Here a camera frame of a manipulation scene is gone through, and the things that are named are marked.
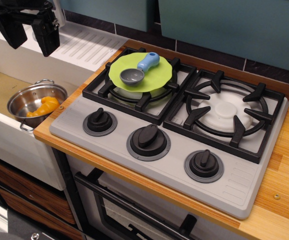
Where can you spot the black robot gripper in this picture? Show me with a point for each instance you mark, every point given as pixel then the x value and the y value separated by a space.
pixel 38 13

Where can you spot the orange plastic croissant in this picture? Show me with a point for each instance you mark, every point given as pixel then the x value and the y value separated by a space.
pixel 48 105

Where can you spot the blue handled grey spoon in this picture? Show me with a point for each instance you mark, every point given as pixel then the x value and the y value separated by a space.
pixel 134 76

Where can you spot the white toy sink unit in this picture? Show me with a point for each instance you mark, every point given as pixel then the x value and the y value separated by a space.
pixel 82 51

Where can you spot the stainless steel pot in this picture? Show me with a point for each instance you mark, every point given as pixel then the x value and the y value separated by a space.
pixel 29 99

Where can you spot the lime green plate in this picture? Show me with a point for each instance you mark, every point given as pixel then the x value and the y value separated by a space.
pixel 156 77

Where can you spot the grey toy faucet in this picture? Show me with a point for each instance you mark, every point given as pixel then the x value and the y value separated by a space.
pixel 59 13

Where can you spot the black left stove knob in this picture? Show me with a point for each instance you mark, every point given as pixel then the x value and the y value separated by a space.
pixel 100 123

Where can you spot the black stove knob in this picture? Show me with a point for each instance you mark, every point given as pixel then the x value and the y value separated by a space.
pixel 148 143
pixel 100 123
pixel 204 166

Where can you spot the black left burner grate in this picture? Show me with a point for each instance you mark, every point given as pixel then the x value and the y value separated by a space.
pixel 151 106

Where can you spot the black burner grate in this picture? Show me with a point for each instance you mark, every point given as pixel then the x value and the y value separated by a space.
pixel 151 106
pixel 267 108

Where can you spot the black middle stove knob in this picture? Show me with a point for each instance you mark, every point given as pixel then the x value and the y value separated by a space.
pixel 148 143

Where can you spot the grey toy stove top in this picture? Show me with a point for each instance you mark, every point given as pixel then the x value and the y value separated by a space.
pixel 234 193

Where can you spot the white right burner disc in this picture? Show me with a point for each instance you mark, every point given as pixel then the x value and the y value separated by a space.
pixel 221 115

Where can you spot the black right stove knob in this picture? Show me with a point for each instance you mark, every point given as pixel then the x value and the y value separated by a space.
pixel 204 166

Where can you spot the black right burner grate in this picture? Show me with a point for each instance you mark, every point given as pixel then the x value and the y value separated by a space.
pixel 267 108

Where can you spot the black oven door handle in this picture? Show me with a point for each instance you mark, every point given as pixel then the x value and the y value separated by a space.
pixel 91 182

